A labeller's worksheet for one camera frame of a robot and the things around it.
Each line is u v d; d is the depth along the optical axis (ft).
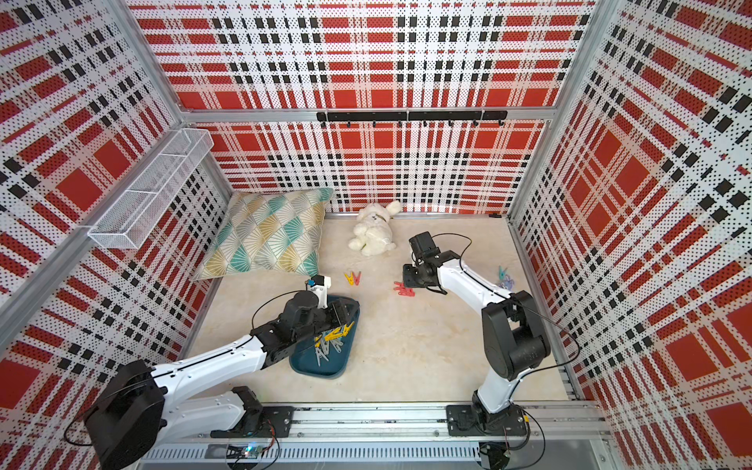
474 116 2.91
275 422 2.42
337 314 2.34
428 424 2.46
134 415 1.32
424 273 2.27
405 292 3.16
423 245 2.36
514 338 1.51
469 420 2.41
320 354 2.76
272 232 3.08
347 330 2.90
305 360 2.70
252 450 2.27
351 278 3.33
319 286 2.46
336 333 2.87
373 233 3.33
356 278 3.33
